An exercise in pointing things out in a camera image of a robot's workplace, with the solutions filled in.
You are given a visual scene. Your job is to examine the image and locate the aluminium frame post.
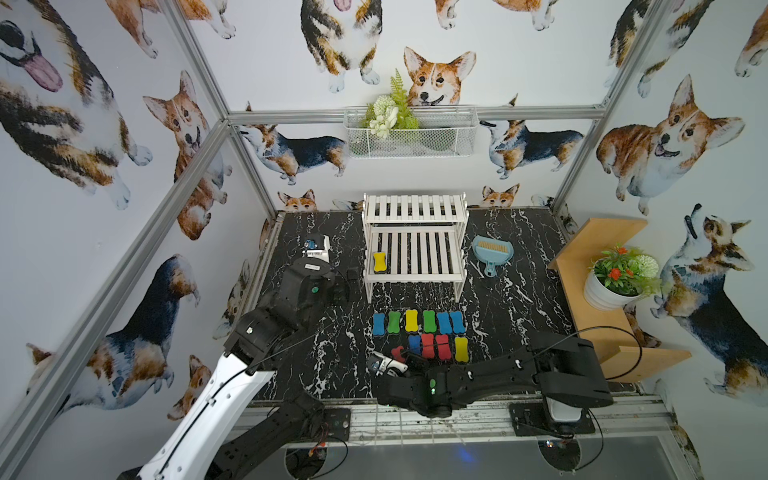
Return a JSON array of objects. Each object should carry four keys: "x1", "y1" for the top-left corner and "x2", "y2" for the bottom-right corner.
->
[{"x1": 550, "y1": 0, "x2": 672, "y2": 214}]

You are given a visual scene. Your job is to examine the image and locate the artificial fern with white flowers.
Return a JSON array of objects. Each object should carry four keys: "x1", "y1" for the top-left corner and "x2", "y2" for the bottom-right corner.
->
[{"x1": 361, "y1": 70, "x2": 420, "y2": 140}]

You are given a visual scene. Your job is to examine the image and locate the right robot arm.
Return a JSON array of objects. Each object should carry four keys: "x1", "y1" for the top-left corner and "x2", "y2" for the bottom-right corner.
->
[{"x1": 367, "y1": 332, "x2": 613, "y2": 418}]

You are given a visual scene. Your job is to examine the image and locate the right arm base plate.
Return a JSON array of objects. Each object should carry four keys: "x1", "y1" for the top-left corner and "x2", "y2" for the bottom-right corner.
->
[{"x1": 508, "y1": 399, "x2": 596, "y2": 439}]

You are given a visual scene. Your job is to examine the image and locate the red eraser bottom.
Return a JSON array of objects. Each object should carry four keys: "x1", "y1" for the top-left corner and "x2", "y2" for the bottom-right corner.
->
[
  {"x1": 391, "y1": 346, "x2": 406, "y2": 364},
  {"x1": 435, "y1": 334, "x2": 452, "y2": 361},
  {"x1": 420, "y1": 333, "x2": 435, "y2": 359}
]

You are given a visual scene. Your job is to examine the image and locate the white potted red flower plant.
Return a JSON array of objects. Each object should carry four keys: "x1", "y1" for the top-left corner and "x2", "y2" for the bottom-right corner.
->
[{"x1": 584, "y1": 244, "x2": 661, "y2": 311}]

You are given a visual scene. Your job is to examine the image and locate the yellow eraser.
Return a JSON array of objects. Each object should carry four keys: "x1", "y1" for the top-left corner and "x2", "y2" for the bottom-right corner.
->
[
  {"x1": 405, "y1": 309, "x2": 419, "y2": 333},
  {"x1": 373, "y1": 251, "x2": 388, "y2": 274},
  {"x1": 454, "y1": 336, "x2": 469, "y2": 364}
]

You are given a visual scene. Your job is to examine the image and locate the blue eraser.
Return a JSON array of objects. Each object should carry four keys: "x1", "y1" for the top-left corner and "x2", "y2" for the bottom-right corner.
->
[
  {"x1": 408, "y1": 334, "x2": 422, "y2": 355},
  {"x1": 449, "y1": 311, "x2": 466, "y2": 335},
  {"x1": 372, "y1": 313, "x2": 387, "y2": 337}
]

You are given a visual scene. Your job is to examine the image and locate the white wire mesh basket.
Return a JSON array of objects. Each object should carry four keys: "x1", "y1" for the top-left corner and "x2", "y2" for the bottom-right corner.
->
[{"x1": 343, "y1": 106, "x2": 479, "y2": 159}]

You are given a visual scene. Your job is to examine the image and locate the green eraser top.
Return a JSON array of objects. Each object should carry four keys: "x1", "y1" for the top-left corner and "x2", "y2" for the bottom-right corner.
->
[
  {"x1": 422, "y1": 310, "x2": 437, "y2": 334},
  {"x1": 387, "y1": 311, "x2": 401, "y2": 334}
]

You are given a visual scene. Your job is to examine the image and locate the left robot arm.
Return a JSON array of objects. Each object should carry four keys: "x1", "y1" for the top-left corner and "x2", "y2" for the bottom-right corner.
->
[{"x1": 119, "y1": 256, "x2": 359, "y2": 479}]

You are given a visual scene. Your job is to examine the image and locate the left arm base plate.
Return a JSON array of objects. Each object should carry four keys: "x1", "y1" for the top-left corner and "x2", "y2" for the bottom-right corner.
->
[{"x1": 290, "y1": 408, "x2": 352, "y2": 443}]

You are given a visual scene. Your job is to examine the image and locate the light blue hand brush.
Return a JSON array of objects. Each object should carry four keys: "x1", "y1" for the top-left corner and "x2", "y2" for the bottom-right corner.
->
[{"x1": 477, "y1": 240, "x2": 511, "y2": 266}]

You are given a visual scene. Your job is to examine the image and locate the light blue dustpan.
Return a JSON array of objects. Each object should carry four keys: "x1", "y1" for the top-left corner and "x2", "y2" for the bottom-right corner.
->
[{"x1": 471, "y1": 235, "x2": 514, "y2": 278}]

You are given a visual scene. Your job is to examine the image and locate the white wooden slatted shelf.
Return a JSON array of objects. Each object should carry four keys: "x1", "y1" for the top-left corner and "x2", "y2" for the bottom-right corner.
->
[{"x1": 362, "y1": 193, "x2": 470, "y2": 302}]

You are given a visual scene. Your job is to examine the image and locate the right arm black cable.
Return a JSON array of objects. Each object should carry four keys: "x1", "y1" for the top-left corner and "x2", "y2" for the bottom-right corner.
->
[{"x1": 533, "y1": 325, "x2": 644, "y2": 381}]

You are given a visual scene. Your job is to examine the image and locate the light wooden corner shelf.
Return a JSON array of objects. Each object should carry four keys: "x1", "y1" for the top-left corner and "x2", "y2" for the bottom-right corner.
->
[{"x1": 549, "y1": 218, "x2": 692, "y2": 383}]

